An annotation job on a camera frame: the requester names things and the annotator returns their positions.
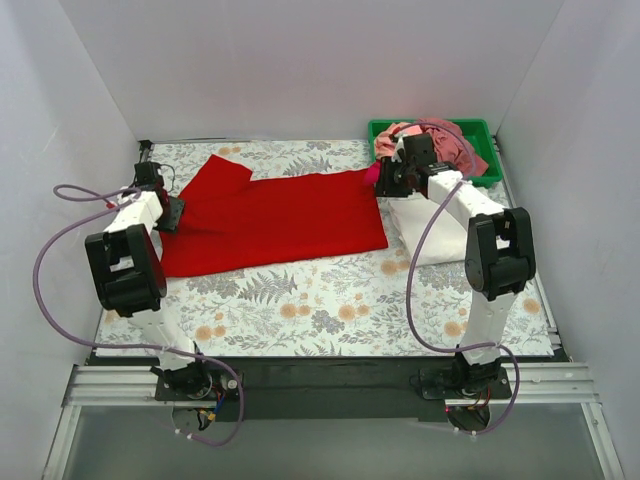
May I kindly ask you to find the red t shirt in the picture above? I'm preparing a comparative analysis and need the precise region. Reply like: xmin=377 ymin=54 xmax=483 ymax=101
xmin=161 ymin=155 xmax=388 ymax=278

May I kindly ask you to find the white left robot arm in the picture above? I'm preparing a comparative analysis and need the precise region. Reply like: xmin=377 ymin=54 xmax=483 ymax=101
xmin=85 ymin=162 xmax=213 ymax=400

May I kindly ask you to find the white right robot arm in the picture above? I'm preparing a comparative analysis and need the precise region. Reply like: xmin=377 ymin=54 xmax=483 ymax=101
xmin=375 ymin=133 xmax=536 ymax=398

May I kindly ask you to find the magenta t shirt in bin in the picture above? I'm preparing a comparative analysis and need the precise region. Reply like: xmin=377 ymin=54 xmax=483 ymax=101
xmin=363 ymin=164 xmax=380 ymax=186

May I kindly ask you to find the peach t shirt in bin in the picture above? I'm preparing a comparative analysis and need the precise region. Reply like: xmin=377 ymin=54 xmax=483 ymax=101
xmin=373 ymin=122 xmax=423 ymax=160

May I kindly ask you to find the dusty pink t shirt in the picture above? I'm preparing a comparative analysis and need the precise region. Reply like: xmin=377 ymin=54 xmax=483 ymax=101
xmin=417 ymin=118 xmax=488 ymax=177

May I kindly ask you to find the folded white t shirt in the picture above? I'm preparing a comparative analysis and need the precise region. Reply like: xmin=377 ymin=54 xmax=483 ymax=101
xmin=388 ymin=194 xmax=467 ymax=266

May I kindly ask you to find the green plastic bin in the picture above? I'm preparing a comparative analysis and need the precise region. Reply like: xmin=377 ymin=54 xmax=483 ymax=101
xmin=368 ymin=119 xmax=503 ymax=188

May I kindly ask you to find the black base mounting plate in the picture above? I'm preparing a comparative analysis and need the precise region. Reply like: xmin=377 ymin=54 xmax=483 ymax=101
xmin=151 ymin=357 xmax=515 ymax=422

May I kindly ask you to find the aluminium frame rail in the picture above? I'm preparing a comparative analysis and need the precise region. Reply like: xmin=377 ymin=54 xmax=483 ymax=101
xmin=62 ymin=363 xmax=600 ymax=407

